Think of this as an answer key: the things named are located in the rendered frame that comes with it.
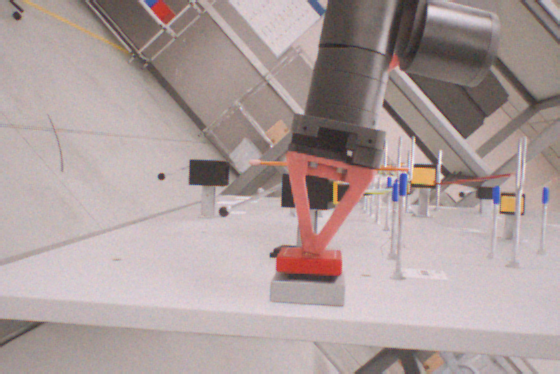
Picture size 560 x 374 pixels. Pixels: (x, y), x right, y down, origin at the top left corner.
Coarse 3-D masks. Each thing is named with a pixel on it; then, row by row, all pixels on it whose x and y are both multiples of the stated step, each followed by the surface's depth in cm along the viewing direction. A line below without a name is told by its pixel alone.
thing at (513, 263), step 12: (516, 156) 64; (516, 168) 64; (516, 180) 64; (516, 192) 64; (516, 204) 64; (516, 216) 64; (516, 228) 64; (516, 240) 64; (516, 252) 64; (516, 264) 64
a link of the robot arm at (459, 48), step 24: (432, 0) 43; (456, 0) 44; (480, 0) 44; (432, 24) 42; (456, 24) 43; (480, 24) 43; (432, 48) 43; (456, 48) 43; (480, 48) 43; (408, 72) 45; (432, 72) 44; (456, 72) 44; (480, 72) 44
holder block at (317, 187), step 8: (288, 176) 69; (312, 176) 68; (288, 184) 69; (312, 184) 68; (320, 184) 67; (328, 184) 67; (288, 192) 69; (312, 192) 68; (320, 192) 68; (328, 192) 67; (288, 200) 69; (312, 200) 68; (320, 200) 68; (328, 200) 67; (312, 208) 68; (320, 208) 68; (328, 208) 68
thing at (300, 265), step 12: (288, 252) 46; (300, 252) 46; (324, 252) 47; (336, 252) 47; (276, 264) 44; (288, 264) 44; (300, 264) 44; (312, 264) 44; (324, 264) 44; (336, 264) 44; (300, 276) 45; (312, 276) 45; (324, 276) 45
